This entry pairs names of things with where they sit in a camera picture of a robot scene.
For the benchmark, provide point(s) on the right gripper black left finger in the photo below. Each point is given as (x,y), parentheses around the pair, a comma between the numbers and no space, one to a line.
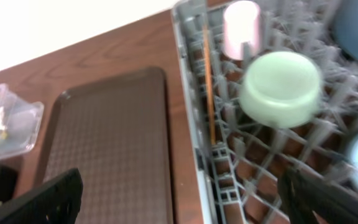
(56,201)

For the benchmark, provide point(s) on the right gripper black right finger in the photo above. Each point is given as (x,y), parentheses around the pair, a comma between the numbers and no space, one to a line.
(305,198)

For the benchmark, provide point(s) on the mint green bowl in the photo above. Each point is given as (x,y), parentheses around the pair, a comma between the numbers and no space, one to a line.
(281,90)

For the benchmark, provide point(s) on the pink cup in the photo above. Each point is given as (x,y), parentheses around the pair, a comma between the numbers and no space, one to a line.
(241,26)

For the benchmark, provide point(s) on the wooden chopstick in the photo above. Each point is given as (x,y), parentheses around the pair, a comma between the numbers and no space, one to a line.
(209,85)

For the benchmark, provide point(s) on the grey dishwasher rack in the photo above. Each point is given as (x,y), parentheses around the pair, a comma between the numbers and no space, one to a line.
(237,177)

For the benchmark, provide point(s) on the clear plastic bin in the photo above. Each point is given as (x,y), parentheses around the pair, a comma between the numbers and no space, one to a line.
(22,120)

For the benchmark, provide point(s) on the brown serving tray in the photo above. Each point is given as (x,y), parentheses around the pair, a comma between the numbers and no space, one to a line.
(115,132)

